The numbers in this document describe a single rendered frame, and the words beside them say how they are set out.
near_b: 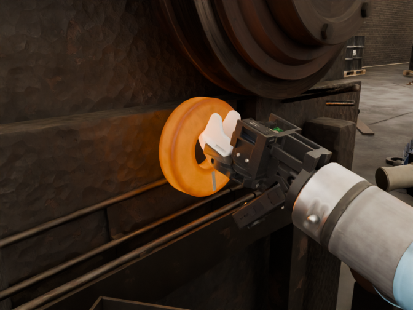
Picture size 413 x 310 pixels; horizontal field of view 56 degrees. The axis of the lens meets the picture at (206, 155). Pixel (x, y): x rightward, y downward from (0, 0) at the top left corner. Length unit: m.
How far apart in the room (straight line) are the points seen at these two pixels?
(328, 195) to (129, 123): 0.33
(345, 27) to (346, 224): 0.38
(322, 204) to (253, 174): 0.10
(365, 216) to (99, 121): 0.39
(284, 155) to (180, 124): 0.16
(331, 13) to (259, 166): 0.31
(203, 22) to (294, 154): 0.23
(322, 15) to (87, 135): 0.40
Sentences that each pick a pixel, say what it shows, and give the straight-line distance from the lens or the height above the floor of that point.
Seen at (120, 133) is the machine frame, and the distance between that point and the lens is 0.62.
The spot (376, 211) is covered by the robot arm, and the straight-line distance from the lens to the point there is 0.43.
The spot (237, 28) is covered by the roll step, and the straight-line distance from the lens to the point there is 0.60.
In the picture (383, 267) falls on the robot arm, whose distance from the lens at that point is 0.43.
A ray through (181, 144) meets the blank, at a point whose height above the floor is 0.84.
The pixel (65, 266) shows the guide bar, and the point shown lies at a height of 0.68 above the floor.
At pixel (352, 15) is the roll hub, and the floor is 1.02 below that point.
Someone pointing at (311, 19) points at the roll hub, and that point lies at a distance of 0.63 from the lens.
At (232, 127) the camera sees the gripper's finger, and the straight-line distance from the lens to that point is 0.58.
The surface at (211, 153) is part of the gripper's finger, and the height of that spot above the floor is 0.83.
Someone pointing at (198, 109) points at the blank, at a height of 0.89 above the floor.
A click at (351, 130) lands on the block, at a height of 0.78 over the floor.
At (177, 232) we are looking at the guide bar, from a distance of 0.62.
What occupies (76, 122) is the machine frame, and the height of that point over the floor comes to 0.87.
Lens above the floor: 0.99
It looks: 17 degrees down
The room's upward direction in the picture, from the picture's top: straight up
